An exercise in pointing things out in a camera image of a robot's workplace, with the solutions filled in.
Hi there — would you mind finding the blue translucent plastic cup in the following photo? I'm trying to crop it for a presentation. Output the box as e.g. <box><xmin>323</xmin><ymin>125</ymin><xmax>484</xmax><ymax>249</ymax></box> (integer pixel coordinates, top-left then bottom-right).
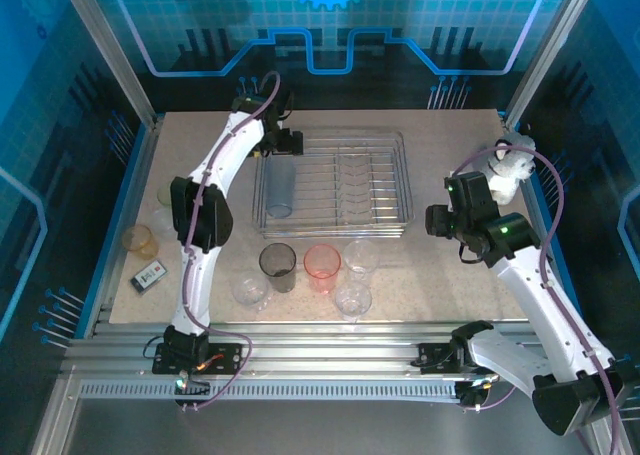
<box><xmin>264</xmin><ymin>160</ymin><xmax>297</xmax><ymax>220</ymax></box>

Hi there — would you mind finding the dark grey translucent cup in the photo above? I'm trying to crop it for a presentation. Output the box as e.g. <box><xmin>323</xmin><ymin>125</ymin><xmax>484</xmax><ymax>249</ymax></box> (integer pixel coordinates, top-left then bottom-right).
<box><xmin>258</xmin><ymin>242</ymin><xmax>297</xmax><ymax>294</ymax></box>

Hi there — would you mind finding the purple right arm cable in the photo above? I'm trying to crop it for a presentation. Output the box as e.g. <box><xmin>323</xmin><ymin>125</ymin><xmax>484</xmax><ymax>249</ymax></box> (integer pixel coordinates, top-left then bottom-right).
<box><xmin>452</xmin><ymin>144</ymin><xmax>631</xmax><ymax>455</ymax></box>

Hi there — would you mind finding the chrome wire dish rack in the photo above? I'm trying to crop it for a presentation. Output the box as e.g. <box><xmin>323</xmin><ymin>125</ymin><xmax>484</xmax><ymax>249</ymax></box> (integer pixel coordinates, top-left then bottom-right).
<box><xmin>251</xmin><ymin>130</ymin><xmax>415</xmax><ymax>240</ymax></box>

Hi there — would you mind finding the small black card device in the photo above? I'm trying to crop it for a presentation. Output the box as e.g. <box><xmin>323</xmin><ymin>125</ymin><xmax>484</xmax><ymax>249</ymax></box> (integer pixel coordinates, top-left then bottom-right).
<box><xmin>130</xmin><ymin>258</ymin><xmax>170</xmax><ymax>292</ymax></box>

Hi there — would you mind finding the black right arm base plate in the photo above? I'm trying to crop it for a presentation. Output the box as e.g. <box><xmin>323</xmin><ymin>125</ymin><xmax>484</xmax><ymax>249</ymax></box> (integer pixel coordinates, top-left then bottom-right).
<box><xmin>417</xmin><ymin>342</ymin><xmax>459</xmax><ymax>375</ymax></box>

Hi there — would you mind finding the grey white plush dog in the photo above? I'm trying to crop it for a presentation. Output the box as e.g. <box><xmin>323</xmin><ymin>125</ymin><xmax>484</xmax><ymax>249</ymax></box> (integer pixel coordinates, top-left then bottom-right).
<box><xmin>469</xmin><ymin>131</ymin><xmax>537</xmax><ymax>206</ymax></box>

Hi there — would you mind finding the blue table edge strip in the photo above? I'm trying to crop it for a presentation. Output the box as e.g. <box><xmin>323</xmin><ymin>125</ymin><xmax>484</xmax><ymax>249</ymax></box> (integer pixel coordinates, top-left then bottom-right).
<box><xmin>519</xmin><ymin>122</ymin><xmax>591</xmax><ymax>339</ymax></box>
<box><xmin>74</xmin><ymin>117</ymin><xmax>159</xmax><ymax>339</ymax></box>

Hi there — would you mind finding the aluminium frame post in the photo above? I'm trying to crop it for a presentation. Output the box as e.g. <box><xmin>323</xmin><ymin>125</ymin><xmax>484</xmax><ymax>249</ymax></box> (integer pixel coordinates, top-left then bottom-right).
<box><xmin>502</xmin><ymin>0</ymin><xmax>604</xmax><ymax>126</ymax></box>
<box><xmin>56</xmin><ymin>0</ymin><xmax>162</xmax><ymax>129</ymax></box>

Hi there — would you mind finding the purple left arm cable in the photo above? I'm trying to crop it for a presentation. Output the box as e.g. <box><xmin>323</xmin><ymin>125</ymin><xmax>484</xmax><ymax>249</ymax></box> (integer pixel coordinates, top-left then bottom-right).
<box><xmin>177</xmin><ymin>70</ymin><xmax>281</xmax><ymax>414</ymax></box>

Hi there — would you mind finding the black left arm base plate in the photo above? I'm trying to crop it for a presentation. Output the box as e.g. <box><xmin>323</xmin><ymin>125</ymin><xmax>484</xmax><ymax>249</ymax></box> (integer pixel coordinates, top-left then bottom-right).
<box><xmin>152</xmin><ymin>342</ymin><xmax>242</xmax><ymax>376</ymax></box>

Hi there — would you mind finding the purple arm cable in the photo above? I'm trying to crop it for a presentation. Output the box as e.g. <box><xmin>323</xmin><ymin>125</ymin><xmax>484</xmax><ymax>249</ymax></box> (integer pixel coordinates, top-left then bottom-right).
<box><xmin>177</xmin><ymin>70</ymin><xmax>281</xmax><ymax>414</ymax></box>
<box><xmin>452</xmin><ymin>144</ymin><xmax>631</xmax><ymax>455</ymax></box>

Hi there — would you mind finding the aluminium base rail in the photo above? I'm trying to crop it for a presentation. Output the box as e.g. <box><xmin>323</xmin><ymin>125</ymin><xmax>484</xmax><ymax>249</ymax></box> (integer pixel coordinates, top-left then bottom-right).
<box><xmin>62</xmin><ymin>321</ymin><xmax>576</xmax><ymax>382</ymax></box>

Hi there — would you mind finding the amber translucent plastic cup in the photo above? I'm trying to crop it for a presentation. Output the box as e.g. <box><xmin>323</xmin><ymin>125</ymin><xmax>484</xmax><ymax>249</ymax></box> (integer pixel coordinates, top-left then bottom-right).
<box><xmin>122</xmin><ymin>224</ymin><xmax>160</xmax><ymax>261</ymax></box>

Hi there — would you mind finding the slotted grey cable duct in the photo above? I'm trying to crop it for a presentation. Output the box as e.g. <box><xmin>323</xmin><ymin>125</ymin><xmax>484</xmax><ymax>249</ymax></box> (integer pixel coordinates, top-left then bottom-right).
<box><xmin>78</xmin><ymin>380</ymin><xmax>464</xmax><ymax>402</ymax></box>

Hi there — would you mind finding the clear plastic cup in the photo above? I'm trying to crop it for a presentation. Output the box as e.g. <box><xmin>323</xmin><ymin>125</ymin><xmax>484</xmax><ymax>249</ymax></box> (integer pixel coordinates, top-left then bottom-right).
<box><xmin>333</xmin><ymin>280</ymin><xmax>374</xmax><ymax>324</ymax></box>
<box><xmin>342</xmin><ymin>239</ymin><xmax>381</xmax><ymax>282</ymax></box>
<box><xmin>149</xmin><ymin>204</ymin><xmax>176</xmax><ymax>239</ymax></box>
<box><xmin>231</xmin><ymin>271</ymin><xmax>271</xmax><ymax>312</ymax></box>

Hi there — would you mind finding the pink translucent plastic cup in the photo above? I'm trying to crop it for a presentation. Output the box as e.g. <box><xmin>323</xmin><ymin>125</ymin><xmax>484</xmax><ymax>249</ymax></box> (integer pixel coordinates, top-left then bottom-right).
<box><xmin>303</xmin><ymin>243</ymin><xmax>343</xmax><ymax>296</ymax></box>

